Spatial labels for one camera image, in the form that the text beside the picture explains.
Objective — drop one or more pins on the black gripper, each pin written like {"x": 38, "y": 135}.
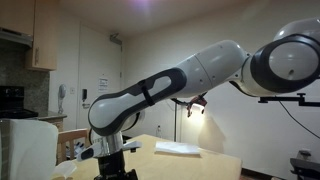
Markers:
{"x": 111, "y": 166}

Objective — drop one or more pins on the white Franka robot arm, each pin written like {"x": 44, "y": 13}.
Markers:
{"x": 206, "y": 70}

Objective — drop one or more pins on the wooden slat back chair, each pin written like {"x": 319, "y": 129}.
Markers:
{"x": 71, "y": 134}

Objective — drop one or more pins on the clear plastic bottle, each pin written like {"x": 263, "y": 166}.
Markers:
{"x": 159, "y": 132}

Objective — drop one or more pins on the white paper sheet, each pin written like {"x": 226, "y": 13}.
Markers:
{"x": 176, "y": 148}

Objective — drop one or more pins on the wooden counter cabinet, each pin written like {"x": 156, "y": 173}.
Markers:
{"x": 55, "y": 124}

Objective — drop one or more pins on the white napkin stack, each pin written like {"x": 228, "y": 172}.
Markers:
{"x": 33, "y": 150}

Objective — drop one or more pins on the paper notice sheet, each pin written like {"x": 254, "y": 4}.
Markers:
{"x": 103, "y": 85}

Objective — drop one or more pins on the white door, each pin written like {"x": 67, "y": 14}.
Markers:
{"x": 100, "y": 60}

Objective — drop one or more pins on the floor lamp with red head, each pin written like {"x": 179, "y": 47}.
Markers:
{"x": 196, "y": 101}

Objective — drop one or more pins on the black kitchen stove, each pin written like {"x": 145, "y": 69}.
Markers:
{"x": 11, "y": 96}

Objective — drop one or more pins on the grey door closer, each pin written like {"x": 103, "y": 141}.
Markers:
{"x": 116, "y": 40}

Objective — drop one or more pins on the grey range hood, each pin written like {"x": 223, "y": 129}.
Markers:
{"x": 15, "y": 36}

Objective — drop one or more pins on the dark furniture piece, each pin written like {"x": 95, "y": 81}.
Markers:
{"x": 305, "y": 168}

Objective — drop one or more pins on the wooden wall cabinet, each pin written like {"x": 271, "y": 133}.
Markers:
{"x": 43, "y": 33}

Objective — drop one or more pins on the black camera boom stand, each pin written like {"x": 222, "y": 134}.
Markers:
{"x": 286, "y": 99}

